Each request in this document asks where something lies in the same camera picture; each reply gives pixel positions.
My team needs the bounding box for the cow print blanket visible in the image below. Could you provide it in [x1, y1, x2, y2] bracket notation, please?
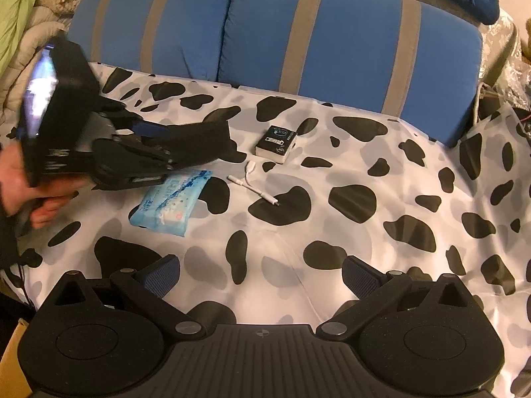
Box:
[0, 62, 531, 398]

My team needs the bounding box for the small black box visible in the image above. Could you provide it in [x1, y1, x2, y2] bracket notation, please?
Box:
[254, 124, 299, 164]

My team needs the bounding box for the clear plastic bag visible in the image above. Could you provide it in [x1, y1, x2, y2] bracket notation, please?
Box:
[476, 7, 531, 110]

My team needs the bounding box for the blue tissue packet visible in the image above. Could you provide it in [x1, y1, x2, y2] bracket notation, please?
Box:
[129, 168, 213, 238]

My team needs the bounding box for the person's left hand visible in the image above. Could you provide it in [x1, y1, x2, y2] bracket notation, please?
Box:
[0, 143, 80, 230]

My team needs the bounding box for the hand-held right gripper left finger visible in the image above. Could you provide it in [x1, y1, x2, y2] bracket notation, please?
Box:
[54, 255, 208, 341]

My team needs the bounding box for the green cloth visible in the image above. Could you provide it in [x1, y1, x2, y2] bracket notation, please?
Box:
[0, 0, 45, 76]

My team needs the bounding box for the black cloth pouch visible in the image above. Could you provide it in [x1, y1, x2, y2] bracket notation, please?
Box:
[164, 119, 248, 171]

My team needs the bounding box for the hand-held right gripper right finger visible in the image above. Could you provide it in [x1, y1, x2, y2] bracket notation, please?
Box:
[317, 255, 474, 341]

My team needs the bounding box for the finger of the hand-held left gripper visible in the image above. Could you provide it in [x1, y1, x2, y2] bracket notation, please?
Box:
[95, 99, 175, 141]
[89, 138, 175, 192]

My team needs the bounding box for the cardboard box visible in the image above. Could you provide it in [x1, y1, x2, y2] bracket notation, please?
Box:
[0, 317, 35, 398]

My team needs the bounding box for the blue pillow with grey stripes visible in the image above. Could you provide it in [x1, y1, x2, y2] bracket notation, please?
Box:
[66, 0, 236, 83]
[217, 0, 485, 147]

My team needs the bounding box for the thin black cable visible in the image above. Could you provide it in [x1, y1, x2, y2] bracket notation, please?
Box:
[6, 257, 37, 311]

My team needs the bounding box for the white rope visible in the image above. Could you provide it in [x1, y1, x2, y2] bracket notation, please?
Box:
[473, 82, 499, 126]

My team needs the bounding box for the white adapter cable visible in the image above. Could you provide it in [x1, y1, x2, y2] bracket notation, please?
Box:
[227, 160, 281, 206]

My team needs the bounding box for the beige quilt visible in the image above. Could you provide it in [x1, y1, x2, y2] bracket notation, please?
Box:
[0, 0, 105, 113]

